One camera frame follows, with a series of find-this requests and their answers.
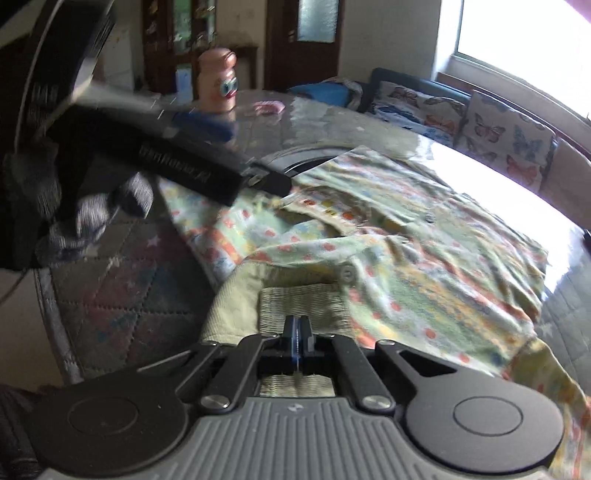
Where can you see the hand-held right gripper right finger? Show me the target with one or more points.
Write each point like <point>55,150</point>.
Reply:
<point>306,337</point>

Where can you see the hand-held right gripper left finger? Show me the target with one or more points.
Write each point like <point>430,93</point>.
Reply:
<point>292,337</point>

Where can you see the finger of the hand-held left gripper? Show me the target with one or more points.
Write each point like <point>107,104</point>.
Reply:
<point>272,182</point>
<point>203,123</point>

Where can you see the green floral print garment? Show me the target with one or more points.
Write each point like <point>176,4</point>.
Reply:
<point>415,258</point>

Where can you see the person's left hand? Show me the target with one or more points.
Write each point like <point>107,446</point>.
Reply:
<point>90,212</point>

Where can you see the black round induction cooker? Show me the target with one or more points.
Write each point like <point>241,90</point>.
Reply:
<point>304,162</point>

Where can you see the pink bottle with eyes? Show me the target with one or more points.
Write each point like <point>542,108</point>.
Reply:
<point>214,74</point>

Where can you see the small pink cloth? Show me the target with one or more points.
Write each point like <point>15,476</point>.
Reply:
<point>268,107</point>

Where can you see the dark wooden cabinet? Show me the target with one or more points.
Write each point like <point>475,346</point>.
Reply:
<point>159,46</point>

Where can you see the blue cloth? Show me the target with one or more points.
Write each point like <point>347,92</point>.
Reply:
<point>323,94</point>

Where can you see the dark wooden door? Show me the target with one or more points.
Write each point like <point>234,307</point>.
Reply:
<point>281,55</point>

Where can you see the butterfly print cushion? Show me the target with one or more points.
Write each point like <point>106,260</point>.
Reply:
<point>508,138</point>
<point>415,110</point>

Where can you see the dark blue sofa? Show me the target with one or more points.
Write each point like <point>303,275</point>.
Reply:
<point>415,76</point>

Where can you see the window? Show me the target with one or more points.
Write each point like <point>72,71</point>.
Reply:
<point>517,37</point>

